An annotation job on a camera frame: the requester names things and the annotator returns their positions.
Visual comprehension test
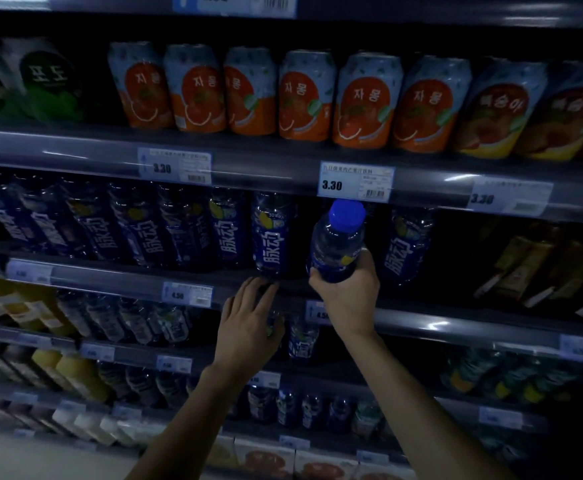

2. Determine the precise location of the person's left hand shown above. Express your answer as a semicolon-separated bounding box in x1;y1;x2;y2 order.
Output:
212;277;286;383

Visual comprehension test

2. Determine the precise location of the person's right hand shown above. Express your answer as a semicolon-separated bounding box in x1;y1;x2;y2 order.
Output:
309;247;381;341

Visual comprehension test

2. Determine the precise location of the row of small blue bottles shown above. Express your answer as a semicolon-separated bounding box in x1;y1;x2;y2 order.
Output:
96;361;356;431

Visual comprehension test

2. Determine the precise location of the row of dark green bottles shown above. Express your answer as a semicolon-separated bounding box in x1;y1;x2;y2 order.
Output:
350;398;547;463

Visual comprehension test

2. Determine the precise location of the row of clear white-label bottles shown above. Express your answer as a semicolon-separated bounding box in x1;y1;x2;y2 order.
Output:
55;288;194;347

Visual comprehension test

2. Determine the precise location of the row of gold label bottles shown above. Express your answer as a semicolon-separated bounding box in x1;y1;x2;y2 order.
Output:
473;219;583;318

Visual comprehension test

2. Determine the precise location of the row of dark blue bottles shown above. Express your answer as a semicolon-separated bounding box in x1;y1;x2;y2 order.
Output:
0;167;212;273

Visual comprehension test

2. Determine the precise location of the group of yellow labelled bottles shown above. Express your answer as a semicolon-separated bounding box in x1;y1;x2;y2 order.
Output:
0;276;76;338

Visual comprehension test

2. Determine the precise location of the dark grey store shelf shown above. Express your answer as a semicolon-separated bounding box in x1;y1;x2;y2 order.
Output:
0;0;583;480

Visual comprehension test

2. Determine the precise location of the row of pale labelled bottles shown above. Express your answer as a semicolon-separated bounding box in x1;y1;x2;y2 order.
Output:
0;339;48;391

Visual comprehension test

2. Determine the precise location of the person's left forearm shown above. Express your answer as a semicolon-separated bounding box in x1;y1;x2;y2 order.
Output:
126;367;252;480

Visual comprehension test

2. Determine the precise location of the person's right forearm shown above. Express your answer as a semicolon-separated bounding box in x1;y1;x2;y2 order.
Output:
343;332;515;480

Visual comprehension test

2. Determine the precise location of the row of white fruit-print cartons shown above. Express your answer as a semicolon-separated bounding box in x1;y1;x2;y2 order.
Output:
205;434;418;480

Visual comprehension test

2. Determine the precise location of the row of orange fruit cans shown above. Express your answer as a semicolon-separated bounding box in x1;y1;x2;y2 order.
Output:
107;41;583;163

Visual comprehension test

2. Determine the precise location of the yellow peach print drink can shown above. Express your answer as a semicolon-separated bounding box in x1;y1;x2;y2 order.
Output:
451;58;549;159
513;62;583;162

